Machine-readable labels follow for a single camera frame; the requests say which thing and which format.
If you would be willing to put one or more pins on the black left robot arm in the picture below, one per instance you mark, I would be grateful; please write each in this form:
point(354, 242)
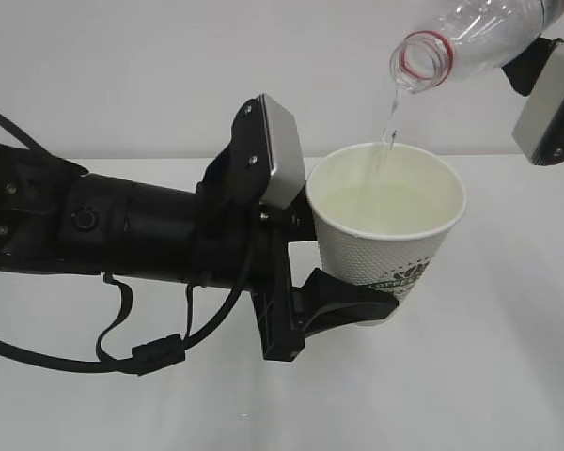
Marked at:
point(58, 218)

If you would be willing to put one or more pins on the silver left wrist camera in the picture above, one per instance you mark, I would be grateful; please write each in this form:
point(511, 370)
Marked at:
point(263, 162)

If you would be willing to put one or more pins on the white paper cup green logo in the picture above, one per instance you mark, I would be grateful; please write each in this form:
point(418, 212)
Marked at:
point(381, 214)

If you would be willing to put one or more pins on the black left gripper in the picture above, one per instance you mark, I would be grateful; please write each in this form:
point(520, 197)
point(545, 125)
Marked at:
point(248, 250)

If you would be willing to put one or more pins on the clear water bottle red label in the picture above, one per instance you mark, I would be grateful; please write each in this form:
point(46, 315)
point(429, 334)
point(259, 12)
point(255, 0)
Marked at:
point(466, 39)

